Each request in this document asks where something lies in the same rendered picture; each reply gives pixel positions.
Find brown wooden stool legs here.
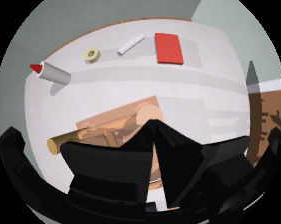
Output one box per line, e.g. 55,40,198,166
47,105,164,191

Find beige tape roll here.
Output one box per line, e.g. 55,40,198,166
85,48,101,63

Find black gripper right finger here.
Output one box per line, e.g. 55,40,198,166
154,119,250,209

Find flat red rectangular block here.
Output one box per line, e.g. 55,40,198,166
155,33,184,65

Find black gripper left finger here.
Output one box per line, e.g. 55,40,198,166
60,119,155,204

